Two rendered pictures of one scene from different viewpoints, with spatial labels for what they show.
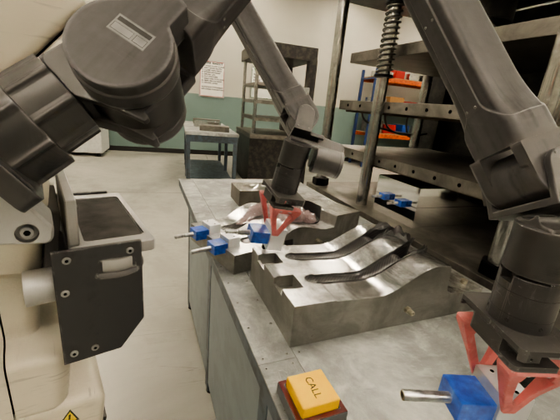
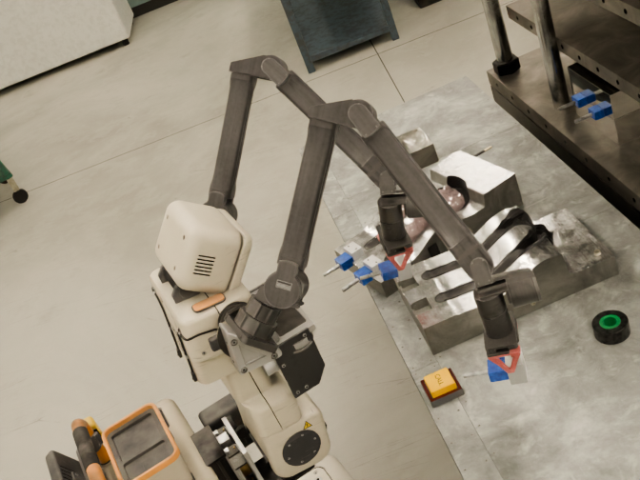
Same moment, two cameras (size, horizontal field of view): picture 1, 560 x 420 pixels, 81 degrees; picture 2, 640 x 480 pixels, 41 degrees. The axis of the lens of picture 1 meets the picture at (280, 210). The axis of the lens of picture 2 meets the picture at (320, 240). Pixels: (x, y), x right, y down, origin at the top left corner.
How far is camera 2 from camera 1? 1.54 m
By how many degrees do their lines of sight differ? 25
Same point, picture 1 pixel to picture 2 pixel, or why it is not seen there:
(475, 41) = (428, 210)
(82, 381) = (305, 406)
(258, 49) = not seen: hidden behind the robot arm
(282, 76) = (357, 150)
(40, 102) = (265, 316)
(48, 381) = (290, 408)
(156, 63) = (296, 293)
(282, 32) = not seen: outside the picture
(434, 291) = (553, 277)
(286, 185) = (392, 235)
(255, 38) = not seen: hidden behind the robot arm
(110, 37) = (278, 290)
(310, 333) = (446, 342)
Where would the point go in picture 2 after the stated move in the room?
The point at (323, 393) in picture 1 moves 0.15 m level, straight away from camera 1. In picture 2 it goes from (445, 382) to (462, 336)
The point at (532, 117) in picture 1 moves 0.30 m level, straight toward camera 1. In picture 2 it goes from (461, 246) to (363, 345)
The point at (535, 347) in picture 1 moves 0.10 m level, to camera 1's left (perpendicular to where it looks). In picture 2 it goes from (491, 346) to (443, 352)
